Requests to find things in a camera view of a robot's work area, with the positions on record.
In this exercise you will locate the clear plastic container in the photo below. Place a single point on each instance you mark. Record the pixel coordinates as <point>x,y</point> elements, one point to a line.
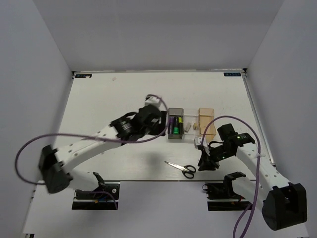
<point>192,116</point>

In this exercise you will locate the left blue corner label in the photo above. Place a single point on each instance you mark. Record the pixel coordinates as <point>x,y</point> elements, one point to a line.
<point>83,75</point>

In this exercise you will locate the black handled scissors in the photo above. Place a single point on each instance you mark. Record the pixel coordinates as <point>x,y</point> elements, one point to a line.
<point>188,170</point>

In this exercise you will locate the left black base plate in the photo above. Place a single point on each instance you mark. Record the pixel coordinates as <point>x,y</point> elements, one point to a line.
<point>98,201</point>

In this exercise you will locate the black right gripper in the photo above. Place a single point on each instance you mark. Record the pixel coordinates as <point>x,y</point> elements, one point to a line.
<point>205,162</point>

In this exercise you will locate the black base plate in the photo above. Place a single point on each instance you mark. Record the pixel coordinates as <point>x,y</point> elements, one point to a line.
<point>218,200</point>
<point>98,201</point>

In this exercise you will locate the grey eraser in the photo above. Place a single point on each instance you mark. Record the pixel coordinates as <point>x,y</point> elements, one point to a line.
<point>187,127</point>

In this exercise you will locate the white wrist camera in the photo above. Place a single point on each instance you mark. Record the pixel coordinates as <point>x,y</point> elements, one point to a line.
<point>152,100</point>
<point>200,143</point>

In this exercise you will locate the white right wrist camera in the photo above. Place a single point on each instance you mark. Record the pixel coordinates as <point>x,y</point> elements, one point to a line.
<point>200,143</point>

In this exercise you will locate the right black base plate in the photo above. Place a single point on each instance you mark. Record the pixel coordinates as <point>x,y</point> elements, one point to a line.
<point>218,200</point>

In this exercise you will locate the dark grey plastic container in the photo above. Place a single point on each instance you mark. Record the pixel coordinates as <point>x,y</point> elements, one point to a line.
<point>176,112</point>

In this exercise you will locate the blue corner label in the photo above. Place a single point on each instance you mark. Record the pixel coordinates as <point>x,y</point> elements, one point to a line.
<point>232,74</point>
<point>83,75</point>

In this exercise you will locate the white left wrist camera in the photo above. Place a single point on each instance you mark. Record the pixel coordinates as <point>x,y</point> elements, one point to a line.
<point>152,100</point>

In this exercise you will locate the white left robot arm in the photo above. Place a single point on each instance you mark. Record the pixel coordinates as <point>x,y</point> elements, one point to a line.
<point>58,166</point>

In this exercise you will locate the orange plastic container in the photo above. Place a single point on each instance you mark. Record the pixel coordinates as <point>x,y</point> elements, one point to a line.
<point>206,115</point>

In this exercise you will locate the purple highlighter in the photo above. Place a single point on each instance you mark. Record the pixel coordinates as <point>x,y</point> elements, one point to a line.
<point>171,125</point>

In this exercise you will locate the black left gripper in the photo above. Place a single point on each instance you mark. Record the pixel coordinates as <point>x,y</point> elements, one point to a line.
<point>160,127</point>

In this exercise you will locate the tan eraser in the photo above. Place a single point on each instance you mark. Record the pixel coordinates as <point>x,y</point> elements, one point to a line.
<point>195,126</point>

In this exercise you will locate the right blue corner label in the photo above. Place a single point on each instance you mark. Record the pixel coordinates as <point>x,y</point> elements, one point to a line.
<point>232,74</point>

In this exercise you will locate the yellow highlighter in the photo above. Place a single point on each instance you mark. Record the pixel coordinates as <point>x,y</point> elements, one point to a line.
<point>180,123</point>

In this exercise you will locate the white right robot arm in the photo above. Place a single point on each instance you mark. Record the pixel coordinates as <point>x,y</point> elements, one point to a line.
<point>282,203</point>

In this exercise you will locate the green highlighter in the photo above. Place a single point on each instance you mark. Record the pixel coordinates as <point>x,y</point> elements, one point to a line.
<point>176,128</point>

